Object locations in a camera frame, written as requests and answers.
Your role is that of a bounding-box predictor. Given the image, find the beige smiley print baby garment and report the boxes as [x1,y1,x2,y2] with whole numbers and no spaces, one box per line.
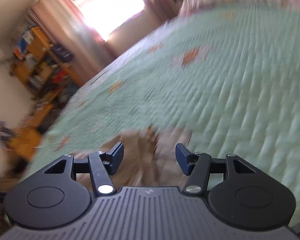
[75,126,193,192]

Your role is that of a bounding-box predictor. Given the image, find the black bag on shelf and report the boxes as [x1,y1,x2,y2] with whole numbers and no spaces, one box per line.
[51,43,74,63]

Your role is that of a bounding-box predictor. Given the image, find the green quilted bee bedspread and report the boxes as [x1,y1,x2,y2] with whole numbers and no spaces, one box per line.
[26,3,300,226]

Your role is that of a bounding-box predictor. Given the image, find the wooden bookshelf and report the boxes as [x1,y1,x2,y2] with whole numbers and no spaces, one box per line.
[8,27,84,161]

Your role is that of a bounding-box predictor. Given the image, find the pink window curtains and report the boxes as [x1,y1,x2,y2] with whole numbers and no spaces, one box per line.
[29,0,181,85]

